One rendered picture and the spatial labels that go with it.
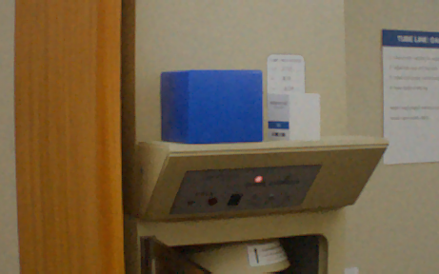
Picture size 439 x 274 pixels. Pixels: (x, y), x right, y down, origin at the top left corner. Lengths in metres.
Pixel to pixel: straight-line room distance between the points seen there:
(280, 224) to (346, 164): 0.14
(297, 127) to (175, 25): 0.21
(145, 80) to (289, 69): 0.21
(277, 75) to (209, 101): 0.19
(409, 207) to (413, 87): 0.25
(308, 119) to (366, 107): 0.67
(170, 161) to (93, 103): 0.12
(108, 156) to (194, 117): 0.12
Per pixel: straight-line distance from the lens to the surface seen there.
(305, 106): 1.28
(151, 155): 1.22
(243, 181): 1.25
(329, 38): 1.40
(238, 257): 1.38
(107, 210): 1.17
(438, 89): 2.05
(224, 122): 1.20
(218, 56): 1.32
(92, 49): 1.18
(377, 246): 1.99
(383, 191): 1.98
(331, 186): 1.34
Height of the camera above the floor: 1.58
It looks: 3 degrees down
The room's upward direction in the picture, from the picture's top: 1 degrees counter-clockwise
